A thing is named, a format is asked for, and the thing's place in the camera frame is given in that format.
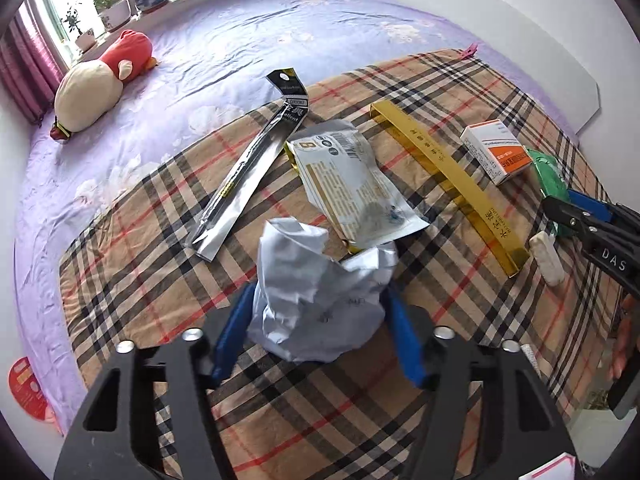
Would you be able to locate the small white potted plant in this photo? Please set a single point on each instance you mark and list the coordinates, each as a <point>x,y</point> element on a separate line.
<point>85,37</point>

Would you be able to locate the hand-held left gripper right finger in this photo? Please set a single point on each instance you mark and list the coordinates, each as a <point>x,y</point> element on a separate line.
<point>405,340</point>

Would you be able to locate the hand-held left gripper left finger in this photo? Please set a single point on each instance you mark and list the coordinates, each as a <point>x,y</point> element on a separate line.
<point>234,325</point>

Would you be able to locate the long silver foil packet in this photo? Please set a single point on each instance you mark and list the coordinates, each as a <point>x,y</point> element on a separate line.
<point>250,160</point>

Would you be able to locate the green plastic packet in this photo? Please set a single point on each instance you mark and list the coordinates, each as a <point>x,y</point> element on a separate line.
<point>545,170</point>

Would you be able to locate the long gold box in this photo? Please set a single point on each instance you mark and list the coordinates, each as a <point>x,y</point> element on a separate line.
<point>450,170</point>

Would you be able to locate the pink curtain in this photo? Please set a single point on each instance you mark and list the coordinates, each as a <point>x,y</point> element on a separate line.
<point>25,60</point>

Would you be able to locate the pink clothespin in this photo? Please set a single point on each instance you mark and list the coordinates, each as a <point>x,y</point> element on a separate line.
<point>470,51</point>

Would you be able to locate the tan plaid cloth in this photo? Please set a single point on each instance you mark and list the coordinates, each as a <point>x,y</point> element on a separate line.
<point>325,410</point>

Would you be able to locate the purple floral bedsheet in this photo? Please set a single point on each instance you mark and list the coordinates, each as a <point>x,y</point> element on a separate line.
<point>200,50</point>

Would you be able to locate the red round disc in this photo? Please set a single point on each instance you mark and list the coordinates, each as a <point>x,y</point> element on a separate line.
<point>29,389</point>

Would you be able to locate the pink and white box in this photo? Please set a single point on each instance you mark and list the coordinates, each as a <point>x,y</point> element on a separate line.
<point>550,467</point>

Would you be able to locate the red and cream plush toy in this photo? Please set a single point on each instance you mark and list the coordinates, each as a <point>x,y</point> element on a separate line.
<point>95,85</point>

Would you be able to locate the white paper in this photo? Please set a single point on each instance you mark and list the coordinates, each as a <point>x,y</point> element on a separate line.
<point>310,300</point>

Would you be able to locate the white and gold snack packet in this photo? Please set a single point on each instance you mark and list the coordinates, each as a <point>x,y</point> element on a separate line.
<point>345,180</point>

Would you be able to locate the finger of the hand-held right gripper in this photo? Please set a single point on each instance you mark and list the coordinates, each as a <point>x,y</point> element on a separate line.
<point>562,212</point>
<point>592,208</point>

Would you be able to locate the person's right hand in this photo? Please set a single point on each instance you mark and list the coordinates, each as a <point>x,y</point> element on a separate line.
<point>622,345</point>

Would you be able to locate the white and orange medicine box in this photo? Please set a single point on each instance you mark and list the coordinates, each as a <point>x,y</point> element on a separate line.
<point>492,147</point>

